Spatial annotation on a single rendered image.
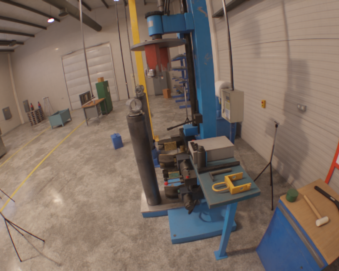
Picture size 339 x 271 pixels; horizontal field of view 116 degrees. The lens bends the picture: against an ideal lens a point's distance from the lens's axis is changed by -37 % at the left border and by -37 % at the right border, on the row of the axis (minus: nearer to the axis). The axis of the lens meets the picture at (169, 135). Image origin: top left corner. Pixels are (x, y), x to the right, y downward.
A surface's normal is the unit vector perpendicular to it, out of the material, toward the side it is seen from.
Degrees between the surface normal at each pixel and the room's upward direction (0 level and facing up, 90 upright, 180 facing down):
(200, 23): 90
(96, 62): 90
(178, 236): 0
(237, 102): 90
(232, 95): 90
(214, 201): 0
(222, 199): 0
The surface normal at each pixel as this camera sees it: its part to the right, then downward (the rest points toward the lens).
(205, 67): 0.10, 0.39
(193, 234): -0.11, -0.91
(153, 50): -0.27, 0.41
